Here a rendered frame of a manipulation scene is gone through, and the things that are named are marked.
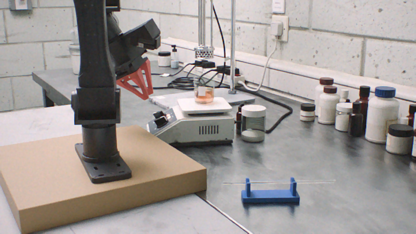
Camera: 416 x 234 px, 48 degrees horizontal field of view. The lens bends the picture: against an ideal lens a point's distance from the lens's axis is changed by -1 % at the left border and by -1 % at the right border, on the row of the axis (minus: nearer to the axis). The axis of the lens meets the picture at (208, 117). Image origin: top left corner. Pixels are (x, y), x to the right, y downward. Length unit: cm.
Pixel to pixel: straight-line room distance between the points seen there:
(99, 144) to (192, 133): 29
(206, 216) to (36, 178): 30
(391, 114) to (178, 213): 60
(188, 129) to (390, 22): 62
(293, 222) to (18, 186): 45
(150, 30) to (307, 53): 71
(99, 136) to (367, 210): 48
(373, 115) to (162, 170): 56
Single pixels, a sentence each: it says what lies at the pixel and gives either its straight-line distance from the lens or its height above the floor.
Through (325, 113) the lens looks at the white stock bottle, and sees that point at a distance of 130.
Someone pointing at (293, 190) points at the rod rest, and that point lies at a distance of 84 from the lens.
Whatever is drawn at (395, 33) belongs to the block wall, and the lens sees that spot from 134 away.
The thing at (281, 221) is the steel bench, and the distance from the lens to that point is 78.
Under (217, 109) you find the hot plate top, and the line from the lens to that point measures 109.
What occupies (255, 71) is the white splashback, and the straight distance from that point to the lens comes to 173.
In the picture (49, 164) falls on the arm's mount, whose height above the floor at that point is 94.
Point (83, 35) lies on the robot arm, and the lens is 83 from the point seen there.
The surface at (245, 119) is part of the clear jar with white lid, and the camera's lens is 112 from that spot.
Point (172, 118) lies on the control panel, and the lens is 111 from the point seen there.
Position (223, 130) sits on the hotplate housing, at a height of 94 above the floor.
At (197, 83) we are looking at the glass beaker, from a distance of 112.
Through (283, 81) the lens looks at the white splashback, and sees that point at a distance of 161.
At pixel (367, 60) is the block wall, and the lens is 141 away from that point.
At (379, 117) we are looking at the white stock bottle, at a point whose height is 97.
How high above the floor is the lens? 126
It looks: 16 degrees down
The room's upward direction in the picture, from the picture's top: straight up
